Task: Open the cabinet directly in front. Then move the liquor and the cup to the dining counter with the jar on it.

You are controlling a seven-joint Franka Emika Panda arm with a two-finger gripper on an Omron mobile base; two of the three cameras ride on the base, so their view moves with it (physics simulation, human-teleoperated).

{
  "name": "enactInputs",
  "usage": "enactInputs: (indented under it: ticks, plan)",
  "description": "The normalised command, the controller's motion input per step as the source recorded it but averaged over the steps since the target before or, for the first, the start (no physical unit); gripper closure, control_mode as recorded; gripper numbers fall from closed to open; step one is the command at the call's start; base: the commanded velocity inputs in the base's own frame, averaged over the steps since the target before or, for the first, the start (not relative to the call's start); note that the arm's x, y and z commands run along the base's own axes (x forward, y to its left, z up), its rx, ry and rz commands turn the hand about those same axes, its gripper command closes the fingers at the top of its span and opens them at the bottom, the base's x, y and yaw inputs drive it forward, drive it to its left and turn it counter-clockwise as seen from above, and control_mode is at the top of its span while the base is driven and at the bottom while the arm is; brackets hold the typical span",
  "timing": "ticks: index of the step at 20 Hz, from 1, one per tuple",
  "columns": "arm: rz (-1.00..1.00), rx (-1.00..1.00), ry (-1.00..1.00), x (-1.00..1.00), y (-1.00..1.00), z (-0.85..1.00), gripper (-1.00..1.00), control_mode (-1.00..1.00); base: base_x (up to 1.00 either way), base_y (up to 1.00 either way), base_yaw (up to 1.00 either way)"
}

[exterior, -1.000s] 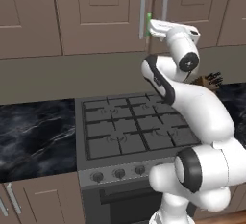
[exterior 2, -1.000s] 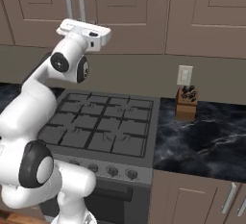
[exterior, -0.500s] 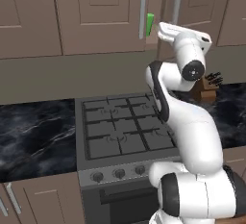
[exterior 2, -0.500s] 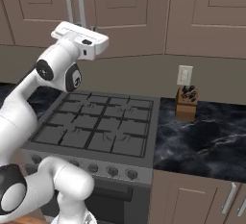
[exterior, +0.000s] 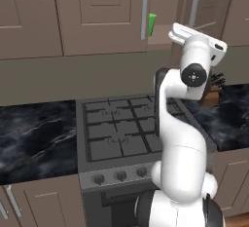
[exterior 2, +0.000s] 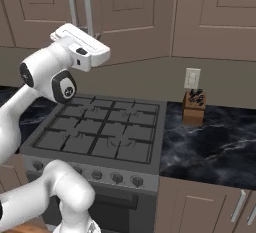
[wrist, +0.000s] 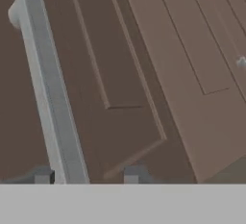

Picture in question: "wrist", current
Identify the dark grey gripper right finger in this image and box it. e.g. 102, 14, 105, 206
123, 164, 156, 185

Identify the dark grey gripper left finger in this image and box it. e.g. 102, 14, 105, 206
2, 165, 56, 185

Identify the light brown cabinet door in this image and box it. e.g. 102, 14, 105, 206
119, 0, 246, 184

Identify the small grey cabinet handle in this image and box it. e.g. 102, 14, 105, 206
235, 56, 246, 68

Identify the grey cabinet door handle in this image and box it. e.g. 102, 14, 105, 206
7, 0, 91, 185

